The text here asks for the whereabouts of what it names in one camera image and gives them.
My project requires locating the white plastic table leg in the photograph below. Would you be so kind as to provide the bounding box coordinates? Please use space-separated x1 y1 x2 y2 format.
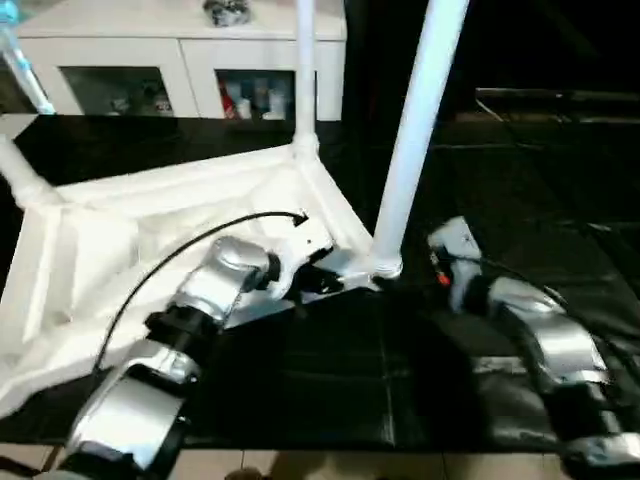
365 0 471 281
291 0 321 161
0 130 63 209

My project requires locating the white plastic table top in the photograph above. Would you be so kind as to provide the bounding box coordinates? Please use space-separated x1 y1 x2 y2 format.
0 145 404 419

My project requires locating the black work mat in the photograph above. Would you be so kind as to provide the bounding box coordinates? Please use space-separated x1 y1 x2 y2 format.
0 112 640 451

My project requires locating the crumpled silver object on cabinet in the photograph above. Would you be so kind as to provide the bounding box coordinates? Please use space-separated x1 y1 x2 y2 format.
204 0 252 28

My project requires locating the white glass-door cabinet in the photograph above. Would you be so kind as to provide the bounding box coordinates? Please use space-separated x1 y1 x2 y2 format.
0 0 349 123

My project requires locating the black metal bar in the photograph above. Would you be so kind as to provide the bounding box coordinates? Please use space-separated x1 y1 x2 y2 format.
475 87 640 108

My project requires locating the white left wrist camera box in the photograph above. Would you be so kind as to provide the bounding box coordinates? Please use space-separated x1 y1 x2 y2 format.
265 215 336 303

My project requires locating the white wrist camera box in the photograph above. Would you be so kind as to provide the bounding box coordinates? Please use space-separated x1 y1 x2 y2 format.
427 216 481 313
265 215 336 303

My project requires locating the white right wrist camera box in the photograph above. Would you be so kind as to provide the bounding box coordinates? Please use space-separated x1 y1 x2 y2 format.
427 216 481 313

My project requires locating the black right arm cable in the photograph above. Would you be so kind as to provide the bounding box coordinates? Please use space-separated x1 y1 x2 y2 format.
470 255 640 361

